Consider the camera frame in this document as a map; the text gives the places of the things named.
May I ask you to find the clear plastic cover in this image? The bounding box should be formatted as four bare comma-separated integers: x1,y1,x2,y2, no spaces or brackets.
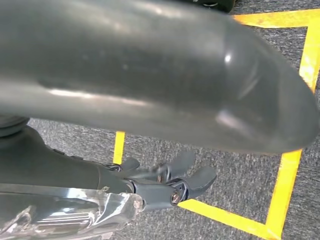
0,183,146,240

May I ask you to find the yellow floor tape rectangle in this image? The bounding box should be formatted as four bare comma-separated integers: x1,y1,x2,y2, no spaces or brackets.
112,8,320,240

